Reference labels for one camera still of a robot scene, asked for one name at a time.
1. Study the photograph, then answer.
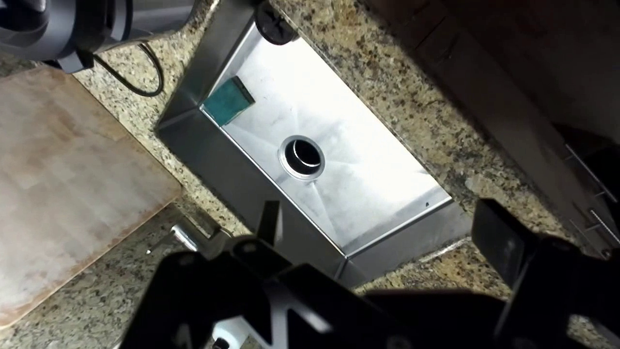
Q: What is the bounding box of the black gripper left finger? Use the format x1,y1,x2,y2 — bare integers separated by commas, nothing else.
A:
118,198,403,349

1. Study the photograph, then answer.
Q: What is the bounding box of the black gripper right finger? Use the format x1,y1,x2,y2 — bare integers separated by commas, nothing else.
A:
471,196,620,349

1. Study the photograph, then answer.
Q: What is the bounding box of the curved metal faucet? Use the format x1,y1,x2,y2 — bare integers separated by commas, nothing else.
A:
145,216,225,258

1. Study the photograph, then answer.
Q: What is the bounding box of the stainless steel sink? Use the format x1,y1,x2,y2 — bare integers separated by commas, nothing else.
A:
153,0,473,289

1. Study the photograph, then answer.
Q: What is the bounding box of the green sponge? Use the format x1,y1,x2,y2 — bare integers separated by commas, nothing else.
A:
201,76,258,129

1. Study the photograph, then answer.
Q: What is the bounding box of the black round object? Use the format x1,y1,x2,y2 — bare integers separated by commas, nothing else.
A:
252,0,300,47

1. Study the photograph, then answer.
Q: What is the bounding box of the wooden cutting board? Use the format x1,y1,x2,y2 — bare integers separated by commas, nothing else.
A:
0,65,186,328

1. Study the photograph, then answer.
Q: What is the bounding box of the dark wire rack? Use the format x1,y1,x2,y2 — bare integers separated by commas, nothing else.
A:
554,123,620,260

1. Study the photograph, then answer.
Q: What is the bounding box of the black power cord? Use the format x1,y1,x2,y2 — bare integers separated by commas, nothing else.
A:
93,39,167,99

